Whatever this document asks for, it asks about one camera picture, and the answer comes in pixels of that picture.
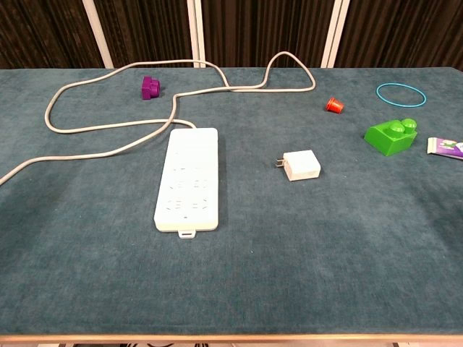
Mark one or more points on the white plug adapter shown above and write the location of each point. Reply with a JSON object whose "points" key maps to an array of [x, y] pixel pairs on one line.
{"points": [[302, 166]]}

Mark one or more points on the white power strip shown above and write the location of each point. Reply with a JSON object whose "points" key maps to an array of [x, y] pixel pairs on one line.
{"points": [[188, 180]]}

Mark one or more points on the teal table cloth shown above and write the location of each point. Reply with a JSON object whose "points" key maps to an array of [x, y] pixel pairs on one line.
{"points": [[289, 253]]}

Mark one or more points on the purple toy block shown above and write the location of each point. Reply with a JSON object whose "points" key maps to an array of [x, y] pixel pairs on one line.
{"points": [[149, 88]]}

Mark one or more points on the small red cap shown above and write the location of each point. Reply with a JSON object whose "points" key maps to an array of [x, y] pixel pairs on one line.
{"points": [[334, 105]]}

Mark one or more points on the green toy block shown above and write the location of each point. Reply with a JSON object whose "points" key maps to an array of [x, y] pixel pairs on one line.
{"points": [[387, 141]]}

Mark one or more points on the cyan rubber band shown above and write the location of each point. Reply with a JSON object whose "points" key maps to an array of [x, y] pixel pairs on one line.
{"points": [[405, 106]]}

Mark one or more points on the purple white toothpaste tube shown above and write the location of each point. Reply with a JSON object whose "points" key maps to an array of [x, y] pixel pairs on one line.
{"points": [[446, 147]]}

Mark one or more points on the white partition post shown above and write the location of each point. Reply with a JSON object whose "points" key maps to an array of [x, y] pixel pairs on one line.
{"points": [[335, 32], [98, 32], [195, 32]]}

